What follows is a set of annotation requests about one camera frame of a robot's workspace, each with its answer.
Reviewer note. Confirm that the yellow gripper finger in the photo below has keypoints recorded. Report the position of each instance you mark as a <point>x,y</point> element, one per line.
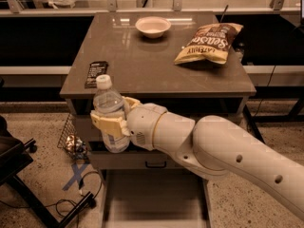
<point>116,127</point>
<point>131,102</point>

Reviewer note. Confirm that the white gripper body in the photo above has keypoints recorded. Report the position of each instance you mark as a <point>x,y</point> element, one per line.
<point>142,125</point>

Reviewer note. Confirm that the grey drawer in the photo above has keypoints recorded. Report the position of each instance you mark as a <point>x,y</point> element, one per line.
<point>163,198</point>
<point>188,107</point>
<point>133,157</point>

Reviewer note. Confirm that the shiny foil wrapper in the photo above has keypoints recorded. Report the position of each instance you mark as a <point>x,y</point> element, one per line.
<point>74,145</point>

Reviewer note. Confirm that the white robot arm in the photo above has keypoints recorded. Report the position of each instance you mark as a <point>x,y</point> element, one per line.
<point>210,148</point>

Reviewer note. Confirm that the grey top drawer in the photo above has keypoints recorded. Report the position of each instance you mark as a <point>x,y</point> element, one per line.
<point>188,107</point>

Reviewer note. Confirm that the white ceramic bowl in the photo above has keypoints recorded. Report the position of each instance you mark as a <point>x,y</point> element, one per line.
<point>153,26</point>

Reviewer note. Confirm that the clear plastic water bottle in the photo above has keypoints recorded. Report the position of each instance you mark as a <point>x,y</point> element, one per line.
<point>108,102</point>

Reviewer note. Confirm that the grey drawer cabinet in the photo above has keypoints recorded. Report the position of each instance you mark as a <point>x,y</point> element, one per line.
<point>144,68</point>

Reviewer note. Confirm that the black snack bar wrapper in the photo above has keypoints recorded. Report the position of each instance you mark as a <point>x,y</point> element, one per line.
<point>96,69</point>

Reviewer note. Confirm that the yellow brown chip bag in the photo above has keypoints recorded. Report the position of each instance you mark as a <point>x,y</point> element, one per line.
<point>210,42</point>

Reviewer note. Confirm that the grey middle drawer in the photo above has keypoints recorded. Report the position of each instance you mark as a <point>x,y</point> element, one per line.
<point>133,157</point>

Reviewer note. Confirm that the black table leg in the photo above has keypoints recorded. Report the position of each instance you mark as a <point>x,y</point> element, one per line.
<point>251,124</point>

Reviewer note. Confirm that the metal shelf rail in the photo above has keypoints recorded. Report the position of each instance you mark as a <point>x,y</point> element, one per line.
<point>152,3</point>

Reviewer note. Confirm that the wire mesh basket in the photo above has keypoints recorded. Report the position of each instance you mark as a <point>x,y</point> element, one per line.
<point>68,129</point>

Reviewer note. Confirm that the grey bottom drawer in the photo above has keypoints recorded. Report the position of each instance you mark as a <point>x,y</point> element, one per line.
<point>163,198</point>

